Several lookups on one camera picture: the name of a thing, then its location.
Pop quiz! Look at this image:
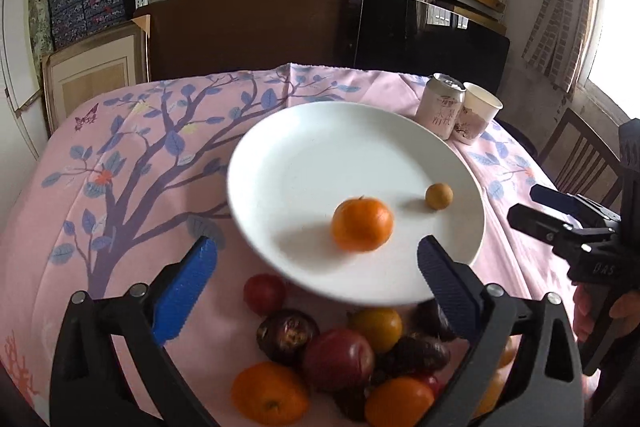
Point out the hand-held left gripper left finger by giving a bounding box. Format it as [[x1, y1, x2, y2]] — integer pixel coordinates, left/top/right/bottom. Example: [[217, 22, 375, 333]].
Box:
[[49, 234, 221, 427]]

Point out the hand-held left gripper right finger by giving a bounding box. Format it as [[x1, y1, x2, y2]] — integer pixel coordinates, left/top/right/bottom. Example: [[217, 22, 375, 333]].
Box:
[[416, 234, 586, 427]]

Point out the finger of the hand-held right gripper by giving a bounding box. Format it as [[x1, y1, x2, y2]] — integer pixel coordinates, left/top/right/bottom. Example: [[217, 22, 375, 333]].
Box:
[[507, 203, 616, 260], [530, 183, 623, 229]]

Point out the white round plate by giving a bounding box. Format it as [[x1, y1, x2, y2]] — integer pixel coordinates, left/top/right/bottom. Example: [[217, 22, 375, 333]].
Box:
[[226, 101, 487, 308]]

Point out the person's right hand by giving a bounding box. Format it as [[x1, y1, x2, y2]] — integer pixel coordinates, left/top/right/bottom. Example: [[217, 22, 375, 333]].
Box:
[[572, 285, 640, 343]]

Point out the dark wooden chair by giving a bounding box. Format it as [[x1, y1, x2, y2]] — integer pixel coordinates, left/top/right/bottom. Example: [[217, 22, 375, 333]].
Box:
[[537, 107, 626, 208]]

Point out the small brown longan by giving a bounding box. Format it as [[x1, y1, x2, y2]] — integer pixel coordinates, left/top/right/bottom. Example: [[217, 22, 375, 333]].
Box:
[[425, 183, 454, 210]]

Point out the pink tree-print tablecloth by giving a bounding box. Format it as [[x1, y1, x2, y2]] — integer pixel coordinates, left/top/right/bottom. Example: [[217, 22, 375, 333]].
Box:
[[0, 63, 601, 427]]

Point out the small yellow-orange mandarin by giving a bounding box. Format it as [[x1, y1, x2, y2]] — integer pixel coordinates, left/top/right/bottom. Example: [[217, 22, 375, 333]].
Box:
[[348, 307, 403, 354]]

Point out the large orange mandarin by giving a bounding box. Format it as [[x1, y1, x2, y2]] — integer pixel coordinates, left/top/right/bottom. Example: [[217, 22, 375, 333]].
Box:
[[331, 196, 394, 253]]

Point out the small red cherry tomato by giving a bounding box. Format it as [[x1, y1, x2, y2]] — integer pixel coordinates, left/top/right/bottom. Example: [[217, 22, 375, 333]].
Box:
[[412, 372, 446, 398]]

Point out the white paper cup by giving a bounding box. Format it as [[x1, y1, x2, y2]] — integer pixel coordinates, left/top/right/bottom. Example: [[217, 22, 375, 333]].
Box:
[[451, 82, 503, 145]]

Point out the dark red plum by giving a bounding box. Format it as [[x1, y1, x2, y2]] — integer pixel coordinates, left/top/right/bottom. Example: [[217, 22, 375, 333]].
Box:
[[301, 328, 376, 393]]

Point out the pink drink can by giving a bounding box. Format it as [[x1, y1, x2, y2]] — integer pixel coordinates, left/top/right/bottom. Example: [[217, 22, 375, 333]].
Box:
[[415, 73, 467, 140]]

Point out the bright window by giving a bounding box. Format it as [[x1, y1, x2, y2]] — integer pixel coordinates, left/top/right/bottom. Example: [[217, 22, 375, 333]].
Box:
[[575, 0, 640, 118]]

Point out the black glossy screen panel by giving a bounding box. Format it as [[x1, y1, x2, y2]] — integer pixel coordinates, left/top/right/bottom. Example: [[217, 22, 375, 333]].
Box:
[[352, 0, 511, 95]]

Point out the brown wooden board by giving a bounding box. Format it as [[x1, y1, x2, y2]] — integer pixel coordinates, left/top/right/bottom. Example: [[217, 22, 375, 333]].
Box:
[[132, 0, 363, 82]]

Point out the stack of blue patterned boxes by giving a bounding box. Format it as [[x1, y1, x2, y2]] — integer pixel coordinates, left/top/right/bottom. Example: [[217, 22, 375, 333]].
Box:
[[47, 0, 126, 50]]

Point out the light wooden picture frame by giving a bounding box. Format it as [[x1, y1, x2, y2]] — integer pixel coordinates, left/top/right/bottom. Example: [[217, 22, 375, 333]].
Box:
[[41, 29, 148, 135]]

